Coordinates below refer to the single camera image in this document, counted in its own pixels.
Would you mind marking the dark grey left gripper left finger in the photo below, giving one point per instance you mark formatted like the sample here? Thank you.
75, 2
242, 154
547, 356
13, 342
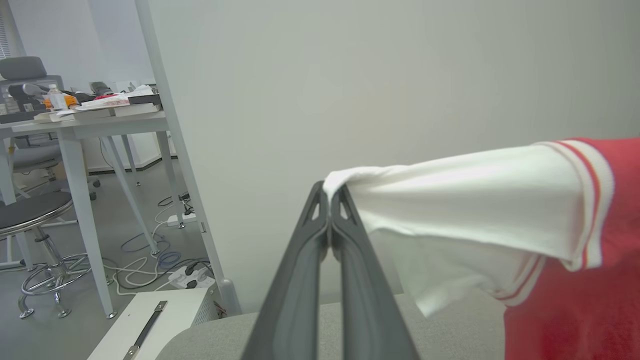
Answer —
295, 300

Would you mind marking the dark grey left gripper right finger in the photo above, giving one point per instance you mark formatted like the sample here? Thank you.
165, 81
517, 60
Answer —
367, 310

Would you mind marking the red and white shirt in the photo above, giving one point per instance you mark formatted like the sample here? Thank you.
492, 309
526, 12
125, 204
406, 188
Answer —
475, 200

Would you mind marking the white metal equipment box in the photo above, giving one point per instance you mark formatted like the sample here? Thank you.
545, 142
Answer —
175, 310

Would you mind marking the white desk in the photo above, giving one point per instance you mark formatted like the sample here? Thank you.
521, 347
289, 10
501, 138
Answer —
100, 126

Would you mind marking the white paper pile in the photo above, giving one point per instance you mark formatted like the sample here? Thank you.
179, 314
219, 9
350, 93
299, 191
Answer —
107, 101

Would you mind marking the chrome stool black seat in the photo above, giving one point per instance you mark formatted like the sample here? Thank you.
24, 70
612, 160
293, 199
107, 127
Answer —
30, 207

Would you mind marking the orange object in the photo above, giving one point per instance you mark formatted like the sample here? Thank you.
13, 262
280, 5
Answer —
71, 101

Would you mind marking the clear plastic bottle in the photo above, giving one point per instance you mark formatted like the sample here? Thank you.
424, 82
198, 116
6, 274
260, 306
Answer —
56, 100

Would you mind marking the grey handheld device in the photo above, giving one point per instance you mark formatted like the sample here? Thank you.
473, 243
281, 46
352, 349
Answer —
30, 90

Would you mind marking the grey office chair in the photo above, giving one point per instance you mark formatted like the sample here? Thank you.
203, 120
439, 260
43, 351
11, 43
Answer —
22, 67

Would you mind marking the grey metal partition post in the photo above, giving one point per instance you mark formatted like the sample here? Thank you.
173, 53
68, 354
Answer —
170, 125

